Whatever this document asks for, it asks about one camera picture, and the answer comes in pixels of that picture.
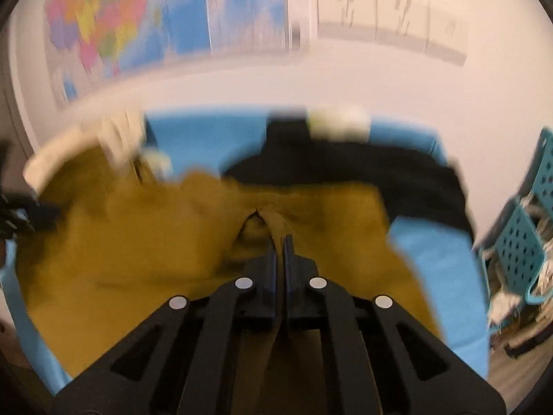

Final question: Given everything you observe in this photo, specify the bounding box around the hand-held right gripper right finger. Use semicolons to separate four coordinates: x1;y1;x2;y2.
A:
283;234;505;415

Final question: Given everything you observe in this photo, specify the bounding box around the white wall socket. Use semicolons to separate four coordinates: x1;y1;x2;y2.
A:
375;0;430;51
428;6;469;66
317;0;376;40

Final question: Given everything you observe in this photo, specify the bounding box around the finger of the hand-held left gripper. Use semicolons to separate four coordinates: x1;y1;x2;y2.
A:
0;196;60;240

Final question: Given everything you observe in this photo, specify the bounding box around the mustard brown jacket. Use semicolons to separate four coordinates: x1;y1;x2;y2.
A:
17;145;443;415

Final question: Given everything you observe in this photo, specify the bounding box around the blue bed sheet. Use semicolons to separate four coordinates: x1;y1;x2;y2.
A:
0;106;491;398

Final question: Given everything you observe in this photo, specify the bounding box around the black garment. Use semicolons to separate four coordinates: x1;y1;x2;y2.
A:
222;112;476;238

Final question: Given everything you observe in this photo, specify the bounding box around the blue perforated plastic basket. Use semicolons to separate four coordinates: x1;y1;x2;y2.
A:
475;127;553;312

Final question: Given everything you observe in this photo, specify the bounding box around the small cream cloth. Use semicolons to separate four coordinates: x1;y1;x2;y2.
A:
309;106;372;140

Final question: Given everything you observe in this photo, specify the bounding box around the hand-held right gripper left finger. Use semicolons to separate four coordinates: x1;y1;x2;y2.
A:
51;236;279;415

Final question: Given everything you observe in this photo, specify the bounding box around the colourful wall map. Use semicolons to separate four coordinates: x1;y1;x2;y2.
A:
43;0;290;104

